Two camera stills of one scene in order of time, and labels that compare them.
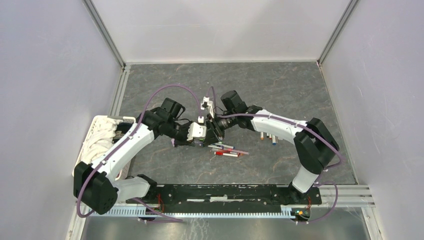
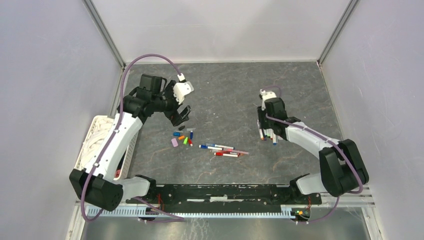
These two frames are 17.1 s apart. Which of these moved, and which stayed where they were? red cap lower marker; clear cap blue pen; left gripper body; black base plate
Moved: left gripper body
Stayed: red cap lower marker; black base plate; clear cap blue pen
